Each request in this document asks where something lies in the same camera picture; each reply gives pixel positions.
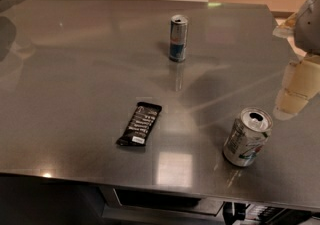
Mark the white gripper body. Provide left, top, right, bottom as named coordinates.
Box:
left=294, top=0, right=320, bottom=55

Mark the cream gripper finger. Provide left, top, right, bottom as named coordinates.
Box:
left=273, top=13, right=297, bottom=38
left=273, top=55, right=320, bottom=120

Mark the silver green 7up can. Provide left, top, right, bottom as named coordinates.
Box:
left=223, top=107, right=273, bottom=167

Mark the blue silver redbull can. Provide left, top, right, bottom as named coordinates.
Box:
left=169, top=14, right=188, bottom=62

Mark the black snack bar wrapper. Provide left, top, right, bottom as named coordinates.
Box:
left=117, top=102, right=162, bottom=146

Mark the grey drawer under table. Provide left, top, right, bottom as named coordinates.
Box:
left=99, top=186, right=224, bottom=223

